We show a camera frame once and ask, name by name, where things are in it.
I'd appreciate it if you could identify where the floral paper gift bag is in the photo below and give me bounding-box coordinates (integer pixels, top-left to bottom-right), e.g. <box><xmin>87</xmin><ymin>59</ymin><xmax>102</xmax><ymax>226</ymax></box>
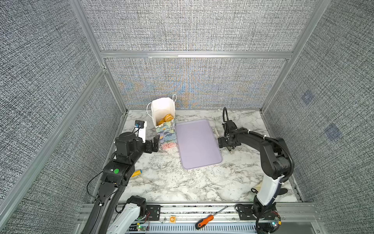
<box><xmin>146</xmin><ymin>94</ymin><xmax>177</xmax><ymax>150</ymax></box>

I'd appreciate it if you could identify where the round scored bun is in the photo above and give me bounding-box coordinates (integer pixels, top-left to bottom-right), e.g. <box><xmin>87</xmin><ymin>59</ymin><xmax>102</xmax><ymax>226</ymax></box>
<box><xmin>157</xmin><ymin>119</ymin><xmax>165</xmax><ymax>126</ymax></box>

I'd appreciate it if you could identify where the twisted braid bread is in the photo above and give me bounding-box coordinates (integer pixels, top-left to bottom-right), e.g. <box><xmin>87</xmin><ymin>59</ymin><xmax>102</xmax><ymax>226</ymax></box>
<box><xmin>163</xmin><ymin>114</ymin><xmax>174</xmax><ymax>122</ymax></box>

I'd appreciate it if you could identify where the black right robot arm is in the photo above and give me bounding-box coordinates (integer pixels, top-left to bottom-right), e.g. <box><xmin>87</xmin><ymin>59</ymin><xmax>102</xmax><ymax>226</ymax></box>
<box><xmin>218</xmin><ymin>108</ymin><xmax>294</xmax><ymax>218</ymax></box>

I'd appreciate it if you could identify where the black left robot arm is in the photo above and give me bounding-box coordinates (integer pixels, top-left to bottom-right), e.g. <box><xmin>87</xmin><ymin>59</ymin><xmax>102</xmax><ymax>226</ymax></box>
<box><xmin>82</xmin><ymin>132</ymin><xmax>160</xmax><ymax>234</ymax></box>

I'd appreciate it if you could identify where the lilac plastic tray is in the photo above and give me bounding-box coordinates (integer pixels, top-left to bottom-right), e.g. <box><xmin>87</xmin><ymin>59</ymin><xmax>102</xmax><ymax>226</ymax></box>
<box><xmin>175</xmin><ymin>120</ymin><xmax>223</xmax><ymax>170</ymax></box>

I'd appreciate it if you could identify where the yellow plastic scoop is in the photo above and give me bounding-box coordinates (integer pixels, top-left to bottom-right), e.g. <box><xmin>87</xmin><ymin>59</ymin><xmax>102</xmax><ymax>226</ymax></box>
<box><xmin>131</xmin><ymin>170</ymin><xmax>142</xmax><ymax>177</ymax></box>

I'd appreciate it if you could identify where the small orange tag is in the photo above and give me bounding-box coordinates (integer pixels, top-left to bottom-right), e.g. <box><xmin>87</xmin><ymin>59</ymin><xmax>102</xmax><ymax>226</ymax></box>
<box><xmin>169</xmin><ymin>216</ymin><xmax>176</xmax><ymax>223</ymax></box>

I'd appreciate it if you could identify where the yellow black work glove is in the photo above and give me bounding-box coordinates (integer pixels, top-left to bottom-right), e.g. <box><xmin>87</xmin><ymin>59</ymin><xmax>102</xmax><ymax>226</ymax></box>
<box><xmin>251</xmin><ymin>182</ymin><xmax>288</xmax><ymax>195</ymax></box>

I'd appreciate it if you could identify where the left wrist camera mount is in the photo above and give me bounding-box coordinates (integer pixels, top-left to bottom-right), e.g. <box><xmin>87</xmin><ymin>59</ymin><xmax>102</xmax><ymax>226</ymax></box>
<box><xmin>134</xmin><ymin>120</ymin><xmax>147</xmax><ymax>143</ymax></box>

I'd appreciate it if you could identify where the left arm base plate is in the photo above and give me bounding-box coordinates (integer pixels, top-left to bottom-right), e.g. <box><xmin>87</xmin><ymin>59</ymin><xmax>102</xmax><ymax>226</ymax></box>
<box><xmin>146</xmin><ymin>205</ymin><xmax>161</xmax><ymax>221</ymax></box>

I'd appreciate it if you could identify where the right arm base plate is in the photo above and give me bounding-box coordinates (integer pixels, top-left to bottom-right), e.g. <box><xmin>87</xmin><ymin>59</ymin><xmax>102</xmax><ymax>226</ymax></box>
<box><xmin>234</xmin><ymin>203</ymin><xmax>281</xmax><ymax>221</ymax></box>

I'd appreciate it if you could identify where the orange handled screwdriver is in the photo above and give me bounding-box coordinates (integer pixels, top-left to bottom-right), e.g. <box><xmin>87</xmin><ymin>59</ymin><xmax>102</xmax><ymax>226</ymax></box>
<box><xmin>195</xmin><ymin>206</ymin><xmax>228</xmax><ymax>230</ymax></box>

